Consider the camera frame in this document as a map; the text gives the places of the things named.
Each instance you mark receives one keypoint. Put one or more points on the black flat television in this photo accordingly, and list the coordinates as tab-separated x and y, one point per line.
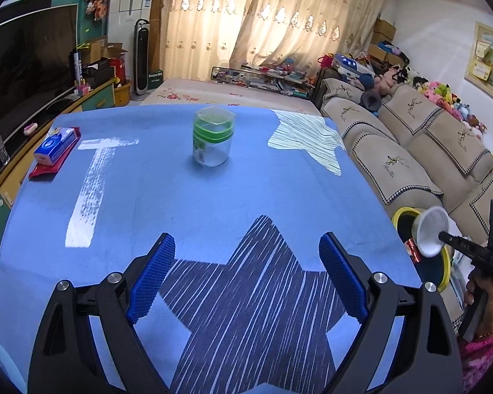
34	66

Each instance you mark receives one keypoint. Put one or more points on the person's right hand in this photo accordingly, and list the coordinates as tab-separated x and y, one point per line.
477	282

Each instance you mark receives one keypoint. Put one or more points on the floral floor mat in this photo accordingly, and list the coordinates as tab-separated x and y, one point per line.
184	91

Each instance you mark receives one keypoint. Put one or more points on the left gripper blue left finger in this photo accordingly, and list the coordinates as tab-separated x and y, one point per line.
145	276

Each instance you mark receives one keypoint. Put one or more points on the cream patterned curtain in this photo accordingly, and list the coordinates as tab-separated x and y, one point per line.
200	34

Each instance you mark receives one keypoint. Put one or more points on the yellow rimmed trash bin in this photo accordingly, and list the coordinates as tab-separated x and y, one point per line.
431	266

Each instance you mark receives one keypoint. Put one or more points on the clear square plastic bottle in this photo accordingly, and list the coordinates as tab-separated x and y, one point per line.
213	129

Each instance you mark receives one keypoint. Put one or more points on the black tower fan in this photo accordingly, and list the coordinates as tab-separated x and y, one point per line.
141	56

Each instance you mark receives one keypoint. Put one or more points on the blue star tablecloth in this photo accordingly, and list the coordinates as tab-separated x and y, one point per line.
247	306

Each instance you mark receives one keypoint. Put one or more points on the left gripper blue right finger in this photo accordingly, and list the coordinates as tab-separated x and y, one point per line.
351	289

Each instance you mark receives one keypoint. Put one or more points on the beige sectional sofa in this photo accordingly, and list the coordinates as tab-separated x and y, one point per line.
414	154

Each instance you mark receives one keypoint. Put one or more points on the framed landscape painting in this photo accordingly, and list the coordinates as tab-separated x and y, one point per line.
480	64

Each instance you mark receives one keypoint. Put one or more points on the white air conditioner cabinet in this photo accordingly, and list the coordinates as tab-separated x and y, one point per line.
121	19

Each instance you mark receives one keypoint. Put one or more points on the blue tissue pack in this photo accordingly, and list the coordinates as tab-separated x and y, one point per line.
58	140

